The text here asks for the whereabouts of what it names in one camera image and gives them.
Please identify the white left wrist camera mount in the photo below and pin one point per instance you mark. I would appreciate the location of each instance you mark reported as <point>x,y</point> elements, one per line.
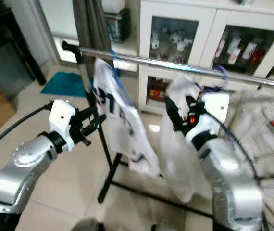
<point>61,118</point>

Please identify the grey robot right foot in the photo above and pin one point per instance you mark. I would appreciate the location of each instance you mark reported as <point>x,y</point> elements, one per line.
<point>163,226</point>

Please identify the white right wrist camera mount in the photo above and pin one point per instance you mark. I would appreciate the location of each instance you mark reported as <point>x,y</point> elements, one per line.
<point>216,106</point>

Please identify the chrome clothes rack black frame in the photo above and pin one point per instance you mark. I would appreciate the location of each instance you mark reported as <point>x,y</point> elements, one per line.
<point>156,61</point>

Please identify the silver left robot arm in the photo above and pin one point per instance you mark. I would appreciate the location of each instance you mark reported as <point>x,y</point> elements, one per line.
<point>21,168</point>

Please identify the black hanging bag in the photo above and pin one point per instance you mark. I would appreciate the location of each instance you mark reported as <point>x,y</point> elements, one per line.
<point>120,26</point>

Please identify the purple plastic hanger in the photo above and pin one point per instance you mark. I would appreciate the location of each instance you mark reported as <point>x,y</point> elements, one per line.
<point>226,74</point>

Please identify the red patterned box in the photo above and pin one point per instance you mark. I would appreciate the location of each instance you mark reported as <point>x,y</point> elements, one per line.
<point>158,94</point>

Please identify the grey curtain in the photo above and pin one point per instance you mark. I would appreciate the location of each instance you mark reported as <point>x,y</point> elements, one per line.
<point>91,24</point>

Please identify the white T-shirt black lettering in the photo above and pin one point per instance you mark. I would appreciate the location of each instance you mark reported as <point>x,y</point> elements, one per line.
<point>122,130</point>

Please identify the grey robot left foot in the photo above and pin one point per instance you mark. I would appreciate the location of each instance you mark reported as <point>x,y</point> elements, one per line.
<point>90,225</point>

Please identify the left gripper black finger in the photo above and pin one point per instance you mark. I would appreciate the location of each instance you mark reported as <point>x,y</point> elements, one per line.
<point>89,113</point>
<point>96,124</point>

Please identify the grey robot foot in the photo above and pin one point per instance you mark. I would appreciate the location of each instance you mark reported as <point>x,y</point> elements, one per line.
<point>163,226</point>
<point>90,225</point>

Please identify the teal floor mat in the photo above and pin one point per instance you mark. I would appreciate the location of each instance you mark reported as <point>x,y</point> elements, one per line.
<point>62,85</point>

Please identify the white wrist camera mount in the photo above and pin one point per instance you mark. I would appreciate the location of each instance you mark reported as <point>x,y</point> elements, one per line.
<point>61,118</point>
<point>216,106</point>

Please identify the white glass-door cabinet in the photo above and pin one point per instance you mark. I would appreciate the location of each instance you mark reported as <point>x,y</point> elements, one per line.
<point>207,33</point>

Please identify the white T-shirt small red print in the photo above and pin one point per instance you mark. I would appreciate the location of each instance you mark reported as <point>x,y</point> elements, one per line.
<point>180,163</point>

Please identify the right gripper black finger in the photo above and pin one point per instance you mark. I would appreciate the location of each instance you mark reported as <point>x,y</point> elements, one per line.
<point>173,115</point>
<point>191,106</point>

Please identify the red can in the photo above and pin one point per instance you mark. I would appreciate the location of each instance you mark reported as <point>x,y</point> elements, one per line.
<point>258,57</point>

